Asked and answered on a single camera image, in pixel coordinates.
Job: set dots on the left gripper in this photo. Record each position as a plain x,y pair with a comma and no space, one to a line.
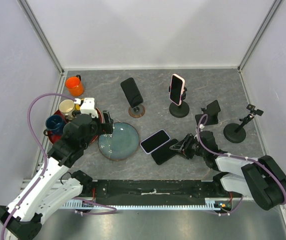
107,120

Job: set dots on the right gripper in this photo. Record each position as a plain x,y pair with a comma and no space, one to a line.
188,139

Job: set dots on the black phone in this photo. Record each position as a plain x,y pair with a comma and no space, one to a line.
131,92
164,153

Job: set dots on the lavender case phone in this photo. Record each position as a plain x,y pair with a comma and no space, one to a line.
155,141

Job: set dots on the black round phone stand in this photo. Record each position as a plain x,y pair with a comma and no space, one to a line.
182,110

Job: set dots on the black weighted phone stand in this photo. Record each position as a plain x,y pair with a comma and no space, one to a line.
235,133

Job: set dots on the pink case phone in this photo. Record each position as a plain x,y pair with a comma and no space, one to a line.
176,89

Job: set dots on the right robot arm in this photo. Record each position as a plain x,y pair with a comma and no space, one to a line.
260,178

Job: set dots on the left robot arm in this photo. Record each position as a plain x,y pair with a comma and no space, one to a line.
26,214

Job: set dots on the black phone on wooden stand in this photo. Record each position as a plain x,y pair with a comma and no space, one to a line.
131,92

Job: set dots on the black folding phone stand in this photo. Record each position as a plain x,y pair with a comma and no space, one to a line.
212,111

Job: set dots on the teal ceramic plate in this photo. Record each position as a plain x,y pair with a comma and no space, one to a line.
121,144

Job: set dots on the yellow mug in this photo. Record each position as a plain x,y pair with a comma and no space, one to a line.
77,106

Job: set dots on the cream mug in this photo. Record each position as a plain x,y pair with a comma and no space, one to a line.
66,108

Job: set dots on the orange mug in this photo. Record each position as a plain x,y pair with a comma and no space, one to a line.
74,85

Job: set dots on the dark blue mug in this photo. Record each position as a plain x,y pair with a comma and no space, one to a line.
54,125

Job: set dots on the red round tray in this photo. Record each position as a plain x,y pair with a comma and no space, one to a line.
54,137

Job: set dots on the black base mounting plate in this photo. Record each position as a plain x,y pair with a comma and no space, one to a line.
154,192

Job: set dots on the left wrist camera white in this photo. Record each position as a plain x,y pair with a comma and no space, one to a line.
87,106

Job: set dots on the grey cable duct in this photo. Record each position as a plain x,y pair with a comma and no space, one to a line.
210,205

